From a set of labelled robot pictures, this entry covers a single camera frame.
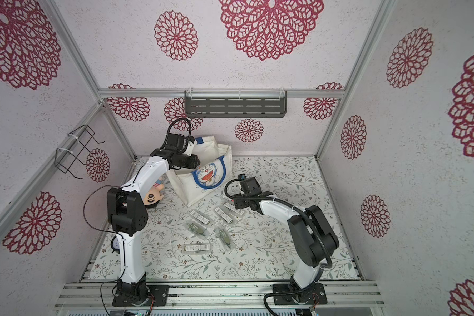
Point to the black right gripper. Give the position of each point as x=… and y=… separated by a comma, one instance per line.
x=237, y=201

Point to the small black alarm clock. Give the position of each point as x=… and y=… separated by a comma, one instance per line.
x=115, y=245

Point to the clear compass set green label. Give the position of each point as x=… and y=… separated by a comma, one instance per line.
x=197, y=229

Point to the white Doraemon canvas bag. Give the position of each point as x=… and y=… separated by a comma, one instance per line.
x=215, y=170

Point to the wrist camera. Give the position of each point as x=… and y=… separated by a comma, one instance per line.
x=175, y=142
x=249, y=186

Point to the pink doll plush toy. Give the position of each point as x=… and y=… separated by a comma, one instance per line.
x=154, y=195

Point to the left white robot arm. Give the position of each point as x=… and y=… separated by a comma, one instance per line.
x=128, y=216

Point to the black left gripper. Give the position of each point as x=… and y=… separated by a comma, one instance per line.
x=193, y=164

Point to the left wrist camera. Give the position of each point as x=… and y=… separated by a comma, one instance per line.
x=175, y=142

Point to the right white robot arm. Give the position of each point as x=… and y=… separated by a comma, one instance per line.
x=313, y=237

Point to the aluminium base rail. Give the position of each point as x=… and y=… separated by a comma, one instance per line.
x=220, y=295

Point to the black wire wall rack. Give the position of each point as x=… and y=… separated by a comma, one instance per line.
x=79, y=141

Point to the grey wall shelf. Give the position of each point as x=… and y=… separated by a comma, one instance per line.
x=235, y=105

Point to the clear compass set hidden case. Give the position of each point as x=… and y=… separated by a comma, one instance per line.
x=223, y=215

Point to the clear compass set white label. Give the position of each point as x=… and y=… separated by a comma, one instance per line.
x=200, y=217

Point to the clear compass set front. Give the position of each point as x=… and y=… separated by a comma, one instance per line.
x=199, y=248

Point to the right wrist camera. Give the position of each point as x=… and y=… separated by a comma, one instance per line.
x=249, y=186

